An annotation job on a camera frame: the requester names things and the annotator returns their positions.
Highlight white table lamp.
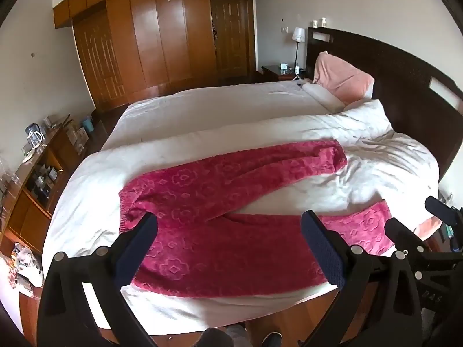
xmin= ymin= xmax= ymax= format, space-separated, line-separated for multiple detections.
xmin=292 ymin=27 xmax=305 ymax=77

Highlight dark wooden nightstand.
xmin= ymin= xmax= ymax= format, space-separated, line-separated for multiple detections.
xmin=261 ymin=65 xmax=306 ymax=82

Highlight white pillow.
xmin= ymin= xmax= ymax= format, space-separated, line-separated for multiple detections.
xmin=301 ymin=82 xmax=345 ymax=114

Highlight grey trousered leg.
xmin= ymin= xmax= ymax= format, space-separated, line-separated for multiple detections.
xmin=193 ymin=323 xmax=284 ymax=347

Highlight brown wooden door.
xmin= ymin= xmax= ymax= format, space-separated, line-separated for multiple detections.
xmin=210 ymin=0 xmax=255 ymax=85

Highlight dark wooden headboard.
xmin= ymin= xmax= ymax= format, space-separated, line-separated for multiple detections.
xmin=305 ymin=27 xmax=462 ymax=178

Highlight magenta fleece pants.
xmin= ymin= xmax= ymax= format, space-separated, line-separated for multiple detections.
xmin=118 ymin=139 xmax=396 ymax=299

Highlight pink pillow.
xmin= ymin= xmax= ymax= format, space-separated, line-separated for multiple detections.
xmin=313 ymin=51 xmax=375 ymax=105

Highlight brown wooden wardrobe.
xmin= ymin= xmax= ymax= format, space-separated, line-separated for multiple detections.
xmin=53 ymin=0 xmax=222 ymax=112

